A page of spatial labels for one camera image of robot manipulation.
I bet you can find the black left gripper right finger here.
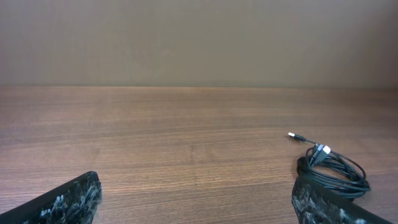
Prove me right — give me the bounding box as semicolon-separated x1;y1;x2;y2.
292;176;392;224

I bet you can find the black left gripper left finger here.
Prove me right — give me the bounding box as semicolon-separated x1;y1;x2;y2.
1;171;102;224

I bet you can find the black USB cable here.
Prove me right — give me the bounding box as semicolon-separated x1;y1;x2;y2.
287;132;372;199

